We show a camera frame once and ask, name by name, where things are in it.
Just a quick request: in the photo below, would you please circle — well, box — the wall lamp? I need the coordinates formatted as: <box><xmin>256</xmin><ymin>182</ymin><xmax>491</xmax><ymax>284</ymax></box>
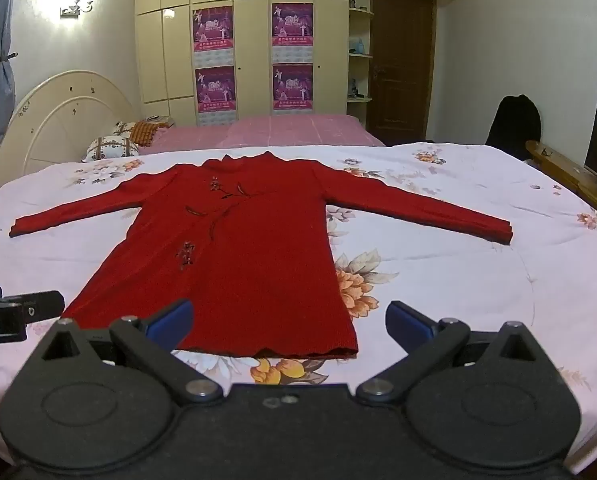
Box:
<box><xmin>60</xmin><ymin>0</ymin><xmax>96</xmax><ymax>20</ymax></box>

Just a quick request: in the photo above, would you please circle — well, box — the cream wardrobe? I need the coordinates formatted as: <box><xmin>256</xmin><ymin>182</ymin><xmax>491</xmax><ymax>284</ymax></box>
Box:
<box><xmin>134</xmin><ymin>0</ymin><xmax>352</xmax><ymax>128</ymax></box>

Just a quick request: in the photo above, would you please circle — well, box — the white floral blanket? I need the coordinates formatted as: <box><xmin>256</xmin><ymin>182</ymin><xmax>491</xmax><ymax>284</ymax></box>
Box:
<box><xmin>0</xmin><ymin>141</ymin><xmax>597</xmax><ymax>461</ymax></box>

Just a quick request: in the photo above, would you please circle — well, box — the brown wooden door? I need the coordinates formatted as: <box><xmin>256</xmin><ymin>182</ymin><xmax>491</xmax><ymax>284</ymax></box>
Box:
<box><xmin>367</xmin><ymin>0</ymin><xmax>437</xmax><ymax>143</ymax></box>

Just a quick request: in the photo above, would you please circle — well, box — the pink bed sheet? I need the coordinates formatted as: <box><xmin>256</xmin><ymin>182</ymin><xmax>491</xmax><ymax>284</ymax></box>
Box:
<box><xmin>138</xmin><ymin>114</ymin><xmax>387</xmax><ymax>155</ymax></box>

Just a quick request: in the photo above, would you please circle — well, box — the cream round headboard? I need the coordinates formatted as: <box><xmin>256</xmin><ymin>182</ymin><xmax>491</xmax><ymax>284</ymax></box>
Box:
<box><xmin>0</xmin><ymin>71</ymin><xmax>139</xmax><ymax>196</ymax></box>

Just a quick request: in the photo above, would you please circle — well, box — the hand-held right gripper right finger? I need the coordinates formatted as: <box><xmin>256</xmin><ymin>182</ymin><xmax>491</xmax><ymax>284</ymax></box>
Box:
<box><xmin>355</xmin><ymin>301</ymin><xmax>542</xmax><ymax>405</ymax></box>

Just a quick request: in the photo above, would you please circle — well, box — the wooden television stand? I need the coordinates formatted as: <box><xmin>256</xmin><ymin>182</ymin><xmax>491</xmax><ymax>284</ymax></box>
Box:
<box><xmin>526</xmin><ymin>140</ymin><xmax>597</xmax><ymax>221</ymax></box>

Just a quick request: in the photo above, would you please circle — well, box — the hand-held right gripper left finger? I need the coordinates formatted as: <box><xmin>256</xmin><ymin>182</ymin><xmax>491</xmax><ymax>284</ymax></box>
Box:
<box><xmin>41</xmin><ymin>299</ymin><xmax>224</xmax><ymax>406</ymax></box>

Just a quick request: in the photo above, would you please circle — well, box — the cream corner shelf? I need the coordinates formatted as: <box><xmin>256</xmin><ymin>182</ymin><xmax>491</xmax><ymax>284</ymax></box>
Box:
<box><xmin>347</xmin><ymin>0</ymin><xmax>374</xmax><ymax>121</ymax></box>

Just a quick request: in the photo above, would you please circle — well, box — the purple wall poster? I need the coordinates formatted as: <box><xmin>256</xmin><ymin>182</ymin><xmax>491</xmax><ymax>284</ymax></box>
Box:
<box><xmin>192</xmin><ymin>6</ymin><xmax>235</xmax><ymax>55</ymax></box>
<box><xmin>272</xmin><ymin>64</ymin><xmax>313</xmax><ymax>111</ymax></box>
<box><xmin>194</xmin><ymin>66</ymin><xmax>236</xmax><ymax>126</ymax></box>
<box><xmin>271</xmin><ymin>3</ymin><xmax>314</xmax><ymax>63</ymax></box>

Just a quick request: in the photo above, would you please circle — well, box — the orange patterned pillow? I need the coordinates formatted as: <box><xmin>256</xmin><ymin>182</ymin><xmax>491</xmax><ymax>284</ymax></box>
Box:
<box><xmin>131</xmin><ymin>121</ymin><xmax>172</xmax><ymax>146</ymax></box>

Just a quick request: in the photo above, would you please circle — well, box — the floral checked pillow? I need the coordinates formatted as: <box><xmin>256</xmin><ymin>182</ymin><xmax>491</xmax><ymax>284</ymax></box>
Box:
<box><xmin>82</xmin><ymin>135</ymin><xmax>140</xmax><ymax>163</ymax></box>

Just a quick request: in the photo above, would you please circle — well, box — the red knit sweater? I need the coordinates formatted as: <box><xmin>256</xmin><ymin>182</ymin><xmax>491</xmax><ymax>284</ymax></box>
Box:
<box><xmin>9</xmin><ymin>151</ymin><xmax>514</xmax><ymax>360</ymax></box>

